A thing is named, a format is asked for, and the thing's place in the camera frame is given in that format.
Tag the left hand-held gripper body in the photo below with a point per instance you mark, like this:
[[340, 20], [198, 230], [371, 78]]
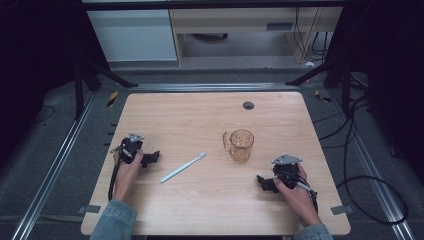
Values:
[[130, 148]]

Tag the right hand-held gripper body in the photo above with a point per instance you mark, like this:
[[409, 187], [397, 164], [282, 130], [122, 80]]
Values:
[[286, 171]]

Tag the light blue toothbrush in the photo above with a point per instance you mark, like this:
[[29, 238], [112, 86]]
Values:
[[181, 168]]

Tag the amber glass mug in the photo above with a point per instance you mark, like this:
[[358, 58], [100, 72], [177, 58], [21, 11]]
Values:
[[240, 148]]

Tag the person's left hand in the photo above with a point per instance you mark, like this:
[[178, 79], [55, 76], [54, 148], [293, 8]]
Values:
[[126, 178]]

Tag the person's right hand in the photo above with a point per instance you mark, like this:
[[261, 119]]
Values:
[[300, 200]]

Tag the yellow black tape strip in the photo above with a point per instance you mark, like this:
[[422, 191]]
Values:
[[322, 96], [112, 98]]

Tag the black metal stand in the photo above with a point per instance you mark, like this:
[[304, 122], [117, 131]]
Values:
[[346, 83], [79, 96]]

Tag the white cabinet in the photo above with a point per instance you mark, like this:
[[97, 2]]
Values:
[[133, 35]]

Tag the grey metal table bracket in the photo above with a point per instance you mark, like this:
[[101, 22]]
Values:
[[90, 209], [341, 209]]

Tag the aluminium floor rail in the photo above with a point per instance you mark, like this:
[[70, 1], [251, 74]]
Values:
[[213, 87], [376, 186], [50, 173]]

